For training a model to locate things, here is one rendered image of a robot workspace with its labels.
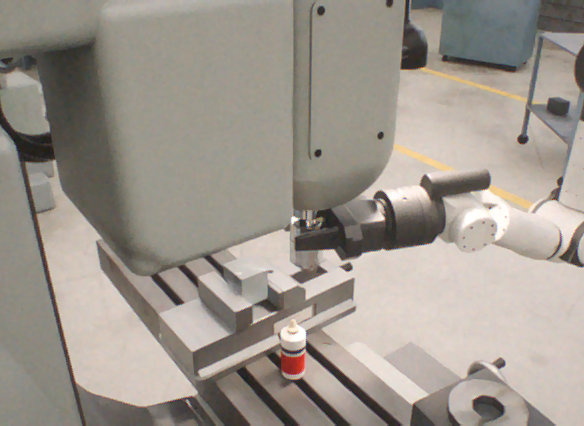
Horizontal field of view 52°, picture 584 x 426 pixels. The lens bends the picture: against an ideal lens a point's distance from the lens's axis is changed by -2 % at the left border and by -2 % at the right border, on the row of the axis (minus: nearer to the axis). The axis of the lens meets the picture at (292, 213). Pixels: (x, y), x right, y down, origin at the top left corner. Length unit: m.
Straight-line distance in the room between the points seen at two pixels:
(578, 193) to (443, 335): 1.68
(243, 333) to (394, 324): 1.73
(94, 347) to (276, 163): 2.14
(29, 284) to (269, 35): 0.29
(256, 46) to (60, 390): 0.34
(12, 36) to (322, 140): 0.33
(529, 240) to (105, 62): 0.72
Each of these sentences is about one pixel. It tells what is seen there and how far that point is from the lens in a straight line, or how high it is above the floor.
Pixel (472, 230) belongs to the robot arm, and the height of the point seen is 1.25.
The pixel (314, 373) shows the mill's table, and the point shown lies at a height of 0.96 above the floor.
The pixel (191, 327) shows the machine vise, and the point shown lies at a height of 1.03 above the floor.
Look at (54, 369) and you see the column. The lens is 0.54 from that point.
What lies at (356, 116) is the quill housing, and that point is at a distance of 0.68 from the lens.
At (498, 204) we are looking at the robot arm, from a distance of 0.98.
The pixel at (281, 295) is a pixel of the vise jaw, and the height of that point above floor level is 1.06.
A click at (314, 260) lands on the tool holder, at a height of 1.22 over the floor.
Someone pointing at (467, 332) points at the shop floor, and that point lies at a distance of 2.73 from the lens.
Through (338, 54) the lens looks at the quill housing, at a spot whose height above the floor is 1.52.
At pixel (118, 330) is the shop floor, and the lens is 2.74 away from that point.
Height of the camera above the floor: 1.67
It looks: 28 degrees down
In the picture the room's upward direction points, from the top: straight up
